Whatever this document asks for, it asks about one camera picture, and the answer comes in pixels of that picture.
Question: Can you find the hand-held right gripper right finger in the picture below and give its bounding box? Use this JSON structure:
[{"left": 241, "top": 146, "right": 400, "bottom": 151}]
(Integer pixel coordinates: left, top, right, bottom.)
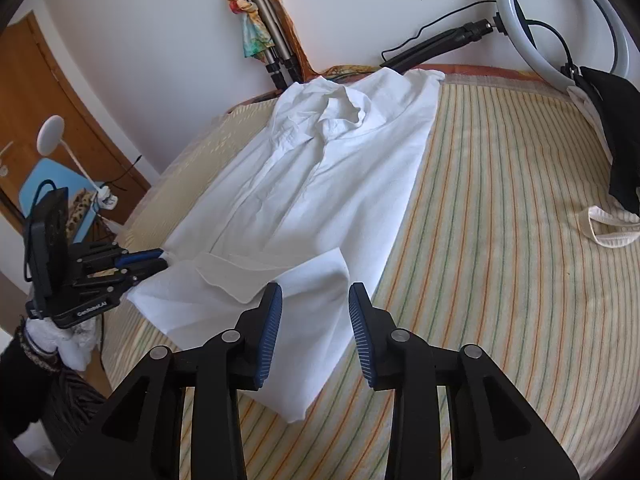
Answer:
[{"left": 347, "top": 281, "right": 583, "bottom": 480}]

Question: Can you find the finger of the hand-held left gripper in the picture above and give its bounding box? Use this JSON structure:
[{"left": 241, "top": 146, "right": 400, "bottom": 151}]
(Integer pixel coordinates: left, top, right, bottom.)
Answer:
[
  {"left": 112, "top": 267, "right": 143, "bottom": 288},
  {"left": 115, "top": 248, "right": 166, "bottom": 268}
]

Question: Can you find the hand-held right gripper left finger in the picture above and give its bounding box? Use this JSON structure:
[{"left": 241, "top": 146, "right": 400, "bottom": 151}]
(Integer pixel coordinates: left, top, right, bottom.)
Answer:
[{"left": 52, "top": 281, "right": 284, "bottom": 480}]

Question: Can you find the white shirt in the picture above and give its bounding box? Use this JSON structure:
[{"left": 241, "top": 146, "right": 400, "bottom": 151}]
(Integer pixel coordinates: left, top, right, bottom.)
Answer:
[{"left": 126, "top": 67, "right": 447, "bottom": 423}]

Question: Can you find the person's left forearm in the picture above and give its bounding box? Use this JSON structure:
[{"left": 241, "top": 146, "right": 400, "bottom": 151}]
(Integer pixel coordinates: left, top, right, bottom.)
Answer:
[{"left": 0, "top": 325, "right": 63, "bottom": 441}]

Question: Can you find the person's left hand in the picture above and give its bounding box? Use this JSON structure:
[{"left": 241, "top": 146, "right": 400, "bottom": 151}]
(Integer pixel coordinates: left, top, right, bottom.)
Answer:
[{"left": 27, "top": 317, "right": 98, "bottom": 372}]

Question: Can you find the leopard print cloth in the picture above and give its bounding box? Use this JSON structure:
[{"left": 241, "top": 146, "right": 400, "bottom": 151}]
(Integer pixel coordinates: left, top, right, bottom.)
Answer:
[{"left": 67, "top": 191, "right": 98, "bottom": 246}]

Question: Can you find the person's dark striped clothing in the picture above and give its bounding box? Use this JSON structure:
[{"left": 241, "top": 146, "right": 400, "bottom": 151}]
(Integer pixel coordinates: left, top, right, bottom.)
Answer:
[{"left": 47, "top": 367, "right": 113, "bottom": 461}]

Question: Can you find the blue chair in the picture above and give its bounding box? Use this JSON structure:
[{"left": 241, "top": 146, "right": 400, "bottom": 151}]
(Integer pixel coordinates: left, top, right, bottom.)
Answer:
[{"left": 19, "top": 157, "right": 108, "bottom": 251}]

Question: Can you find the white desk lamp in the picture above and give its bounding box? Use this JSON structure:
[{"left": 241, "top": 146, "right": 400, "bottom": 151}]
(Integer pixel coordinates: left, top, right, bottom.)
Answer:
[{"left": 39, "top": 115, "right": 101, "bottom": 196}]

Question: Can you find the yellow striped blanket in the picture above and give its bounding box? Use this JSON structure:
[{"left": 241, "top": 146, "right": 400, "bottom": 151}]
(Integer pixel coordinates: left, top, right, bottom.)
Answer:
[{"left": 100, "top": 72, "right": 640, "bottom": 480}]

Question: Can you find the wooden door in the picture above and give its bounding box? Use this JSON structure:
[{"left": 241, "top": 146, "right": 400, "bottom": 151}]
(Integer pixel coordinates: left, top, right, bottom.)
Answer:
[{"left": 0, "top": 10, "right": 151, "bottom": 281}]

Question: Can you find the colourful braided scarf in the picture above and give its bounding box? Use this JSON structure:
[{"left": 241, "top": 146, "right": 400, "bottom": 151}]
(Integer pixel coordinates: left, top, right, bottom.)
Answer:
[{"left": 220, "top": 0, "right": 276, "bottom": 61}]

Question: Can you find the orange patterned cloth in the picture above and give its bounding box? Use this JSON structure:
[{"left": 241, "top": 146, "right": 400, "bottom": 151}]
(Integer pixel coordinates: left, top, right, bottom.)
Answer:
[{"left": 255, "top": 0, "right": 381, "bottom": 83}]

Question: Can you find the silver camera tripod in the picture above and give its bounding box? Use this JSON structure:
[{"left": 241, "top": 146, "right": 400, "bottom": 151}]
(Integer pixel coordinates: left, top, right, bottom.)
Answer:
[{"left": 237, "top": 0, "right": 306, "bottom": 92}]

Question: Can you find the black ring light stand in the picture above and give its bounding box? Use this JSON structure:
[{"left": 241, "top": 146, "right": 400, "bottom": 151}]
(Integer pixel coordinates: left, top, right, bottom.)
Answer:
[{"left": 381, "top": 19, "right": 496, "bottom": 73}]

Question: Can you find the black ring light cable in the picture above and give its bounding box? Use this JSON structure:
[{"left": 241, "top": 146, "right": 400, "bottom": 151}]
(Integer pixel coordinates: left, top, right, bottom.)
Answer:
[{"left": 381, "top": 0, "right": 496, "bottom": 61}]

